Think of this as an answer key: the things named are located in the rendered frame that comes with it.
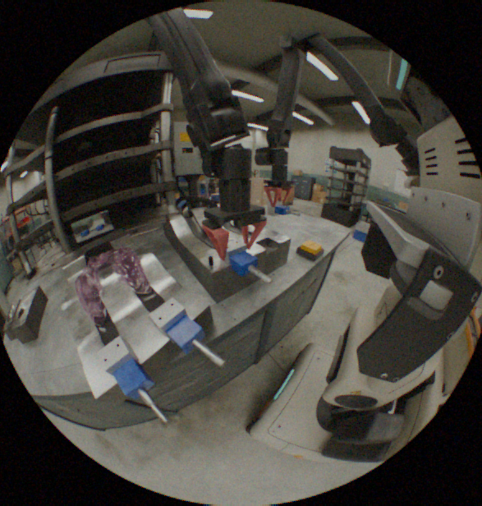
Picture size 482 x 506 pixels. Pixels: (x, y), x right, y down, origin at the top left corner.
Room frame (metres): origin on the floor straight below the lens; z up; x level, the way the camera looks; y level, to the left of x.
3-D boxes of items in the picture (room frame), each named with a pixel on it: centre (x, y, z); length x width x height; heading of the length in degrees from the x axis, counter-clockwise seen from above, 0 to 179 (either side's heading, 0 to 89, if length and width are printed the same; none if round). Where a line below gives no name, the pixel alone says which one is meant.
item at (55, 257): (0.81, 1.12, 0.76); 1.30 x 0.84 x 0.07; 129
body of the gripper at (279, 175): (0.55, -0.14, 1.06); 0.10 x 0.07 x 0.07; 129
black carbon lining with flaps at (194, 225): (0.47, 0.11, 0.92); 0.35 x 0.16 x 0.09; 39
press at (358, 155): (3.88, -3.23, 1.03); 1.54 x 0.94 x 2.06; 122
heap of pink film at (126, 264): (0.21, 0.33, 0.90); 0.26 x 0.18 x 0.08; 56
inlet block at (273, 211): (0.52, -0.16, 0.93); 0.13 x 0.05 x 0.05; 38
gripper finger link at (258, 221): (0.28, -0.01, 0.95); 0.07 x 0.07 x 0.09; 38
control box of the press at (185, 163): (1.17, 0.38, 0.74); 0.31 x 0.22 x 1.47; 129
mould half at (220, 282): (0.49, 0.11, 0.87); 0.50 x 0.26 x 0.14; 39
